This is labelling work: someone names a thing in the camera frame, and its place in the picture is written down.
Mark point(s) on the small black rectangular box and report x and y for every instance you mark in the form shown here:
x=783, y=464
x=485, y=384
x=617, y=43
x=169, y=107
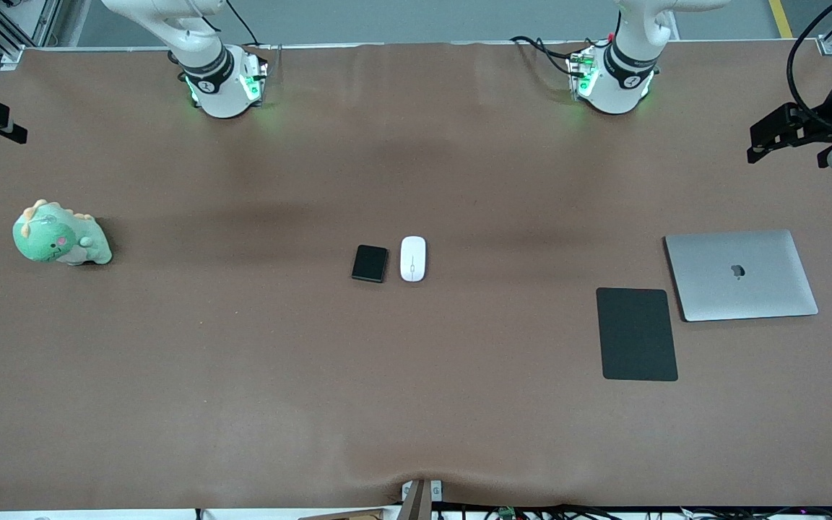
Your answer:
x=370, y=263

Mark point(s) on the green plush dinosaur toy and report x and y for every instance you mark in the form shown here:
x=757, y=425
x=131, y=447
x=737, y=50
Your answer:
x=55, y=237

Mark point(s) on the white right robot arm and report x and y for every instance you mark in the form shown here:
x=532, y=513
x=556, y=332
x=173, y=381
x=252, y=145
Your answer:
x=210, y=68

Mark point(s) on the metal table edge bracket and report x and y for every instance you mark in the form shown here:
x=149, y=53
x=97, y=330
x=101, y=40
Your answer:
x=421, y=500

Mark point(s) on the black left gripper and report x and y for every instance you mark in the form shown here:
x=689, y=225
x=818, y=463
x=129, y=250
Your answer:
x=817, y=123

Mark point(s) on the brown table cover mat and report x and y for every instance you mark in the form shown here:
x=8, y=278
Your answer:
x=416, y=383

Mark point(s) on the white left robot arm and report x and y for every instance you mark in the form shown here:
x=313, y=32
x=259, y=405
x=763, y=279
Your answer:
x=622, y=72

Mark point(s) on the white computer mouse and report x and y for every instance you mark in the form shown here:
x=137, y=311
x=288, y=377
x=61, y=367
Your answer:
x=412, y=258

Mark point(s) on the silver laptop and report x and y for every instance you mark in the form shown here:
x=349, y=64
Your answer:
x=741, y=274

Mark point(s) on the black mouse pad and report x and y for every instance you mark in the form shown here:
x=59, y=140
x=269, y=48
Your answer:
x=636, y=334

